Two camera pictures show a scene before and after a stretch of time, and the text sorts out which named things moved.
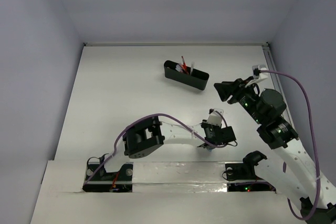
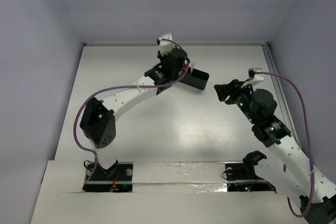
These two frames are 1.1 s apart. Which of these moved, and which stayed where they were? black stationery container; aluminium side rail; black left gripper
Moved: black left gripper
Stayed: aluminium side rail; black stationery container
